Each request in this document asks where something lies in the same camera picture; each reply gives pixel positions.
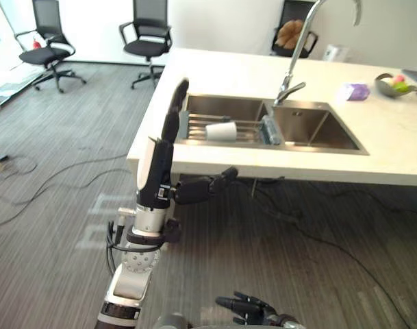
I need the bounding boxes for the black mesh office chair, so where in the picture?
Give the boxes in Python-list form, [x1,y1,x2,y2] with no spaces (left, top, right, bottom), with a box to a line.
[118,0,173,90]
[13,0,88,94]

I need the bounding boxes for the metal sink drying rack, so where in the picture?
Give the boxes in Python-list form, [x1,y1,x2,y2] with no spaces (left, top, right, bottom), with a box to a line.
[176,110,283,145]

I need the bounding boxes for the stainless steel double sink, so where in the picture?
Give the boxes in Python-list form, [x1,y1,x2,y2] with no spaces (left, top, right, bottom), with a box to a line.
[175,95,370,156]

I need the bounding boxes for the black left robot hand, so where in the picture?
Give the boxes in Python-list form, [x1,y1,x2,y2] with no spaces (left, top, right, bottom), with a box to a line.
[137,78,238,210]

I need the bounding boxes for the black floor cable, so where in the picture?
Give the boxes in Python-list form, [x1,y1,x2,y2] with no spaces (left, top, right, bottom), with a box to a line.
[0,153,129,229]
[228,178,417,329]

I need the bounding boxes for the brown plush toy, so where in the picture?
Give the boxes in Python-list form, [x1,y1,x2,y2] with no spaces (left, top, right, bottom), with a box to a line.
[275,19,305,49]

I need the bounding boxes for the grey fruit bowl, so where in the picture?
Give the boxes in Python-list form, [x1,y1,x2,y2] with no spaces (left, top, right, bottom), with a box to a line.
[374,73,417,100]

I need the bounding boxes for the chrome gooseneck faucet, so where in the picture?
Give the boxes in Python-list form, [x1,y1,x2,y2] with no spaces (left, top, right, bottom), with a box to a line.
[274,0,362,106]

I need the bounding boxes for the white kitchen counter island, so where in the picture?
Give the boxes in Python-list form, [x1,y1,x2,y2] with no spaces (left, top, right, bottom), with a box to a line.
[126,47,417,188]

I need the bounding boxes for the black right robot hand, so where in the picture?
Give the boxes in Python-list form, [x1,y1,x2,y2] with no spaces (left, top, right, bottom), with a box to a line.
[215,291,281,326]

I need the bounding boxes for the white cardboard box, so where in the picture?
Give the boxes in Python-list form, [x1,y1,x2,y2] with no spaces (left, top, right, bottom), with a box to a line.
[323,44,351,62]

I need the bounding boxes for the white paper cup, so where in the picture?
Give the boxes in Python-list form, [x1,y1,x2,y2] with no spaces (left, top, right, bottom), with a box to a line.
[205,121,238,142]

